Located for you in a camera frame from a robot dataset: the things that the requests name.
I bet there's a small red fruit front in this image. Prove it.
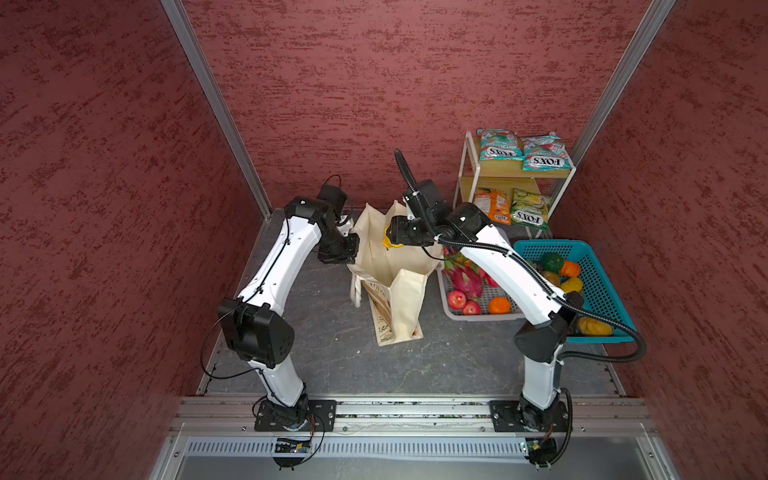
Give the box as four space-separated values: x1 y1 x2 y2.
462 300 483 316

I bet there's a teal plastic vegetable basket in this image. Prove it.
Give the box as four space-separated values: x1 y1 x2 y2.
514 239 635 329

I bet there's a green bell pepper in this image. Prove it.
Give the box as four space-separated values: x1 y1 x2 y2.
539 252 566 274

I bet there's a teal fox's candy bag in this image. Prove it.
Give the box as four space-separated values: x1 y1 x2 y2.
477 129 524 161
522 132 572 171

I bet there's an orange snack bag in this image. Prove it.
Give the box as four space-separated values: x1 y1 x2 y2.
473 188 511 225

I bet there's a yellow bell pepper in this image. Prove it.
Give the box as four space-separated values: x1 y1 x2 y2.
560 277 584 294

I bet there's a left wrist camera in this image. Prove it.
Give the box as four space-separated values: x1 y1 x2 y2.
317 184 347 218

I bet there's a white wooden two-tier shelf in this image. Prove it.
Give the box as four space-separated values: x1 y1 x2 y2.
452 131 576 215

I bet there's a cream floral tote bag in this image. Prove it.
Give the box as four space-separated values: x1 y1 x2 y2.
349 201 442 346

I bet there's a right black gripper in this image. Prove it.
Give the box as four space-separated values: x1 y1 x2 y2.
389 214 440 244

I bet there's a teal Fox's candy bag right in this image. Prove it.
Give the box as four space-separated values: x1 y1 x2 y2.
522 132 572 171

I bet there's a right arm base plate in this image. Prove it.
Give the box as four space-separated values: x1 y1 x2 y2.
489 400 571 434

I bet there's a yellow lemon fruit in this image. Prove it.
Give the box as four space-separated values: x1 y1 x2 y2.
382 236 403 249

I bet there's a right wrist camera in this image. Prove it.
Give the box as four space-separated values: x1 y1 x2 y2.
404 180 451 225

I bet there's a pink dragon fruit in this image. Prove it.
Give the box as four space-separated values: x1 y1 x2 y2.
444 258 483 300

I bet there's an aluminium rail frame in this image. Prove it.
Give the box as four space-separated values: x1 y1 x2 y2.
149 392 679 480

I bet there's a red apple front left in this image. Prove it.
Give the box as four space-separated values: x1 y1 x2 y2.
446 290 467 310

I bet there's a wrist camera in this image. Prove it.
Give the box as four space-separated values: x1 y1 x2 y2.
317 184 347 218
404 180 451 225

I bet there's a white plastic fruit basket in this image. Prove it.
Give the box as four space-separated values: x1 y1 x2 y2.
438 246 523 322

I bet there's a green Fox's candy bag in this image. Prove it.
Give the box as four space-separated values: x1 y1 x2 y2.
510 189 551 231

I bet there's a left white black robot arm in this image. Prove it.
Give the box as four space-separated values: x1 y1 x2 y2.
217 186 359 430

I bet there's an orange fruit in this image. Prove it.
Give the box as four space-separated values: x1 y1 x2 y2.
488 296 512 315

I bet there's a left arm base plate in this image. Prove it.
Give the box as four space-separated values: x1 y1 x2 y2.
253 397 338 433

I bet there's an orange bell pepper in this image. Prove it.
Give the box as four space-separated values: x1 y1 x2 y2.
559 260 581 278

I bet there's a teal Fox's candy bag left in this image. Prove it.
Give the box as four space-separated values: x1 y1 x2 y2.
477 129 524 161

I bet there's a brown kiwi potato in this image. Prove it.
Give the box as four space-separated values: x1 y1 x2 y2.
541 270 561 287

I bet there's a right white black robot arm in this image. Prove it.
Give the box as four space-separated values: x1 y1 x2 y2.
385 203 573 431

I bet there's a black corrugated cable conduit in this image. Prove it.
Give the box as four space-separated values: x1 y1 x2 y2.
394 148 648 364

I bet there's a yellow potato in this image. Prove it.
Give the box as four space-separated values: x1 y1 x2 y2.
577 317 613 337

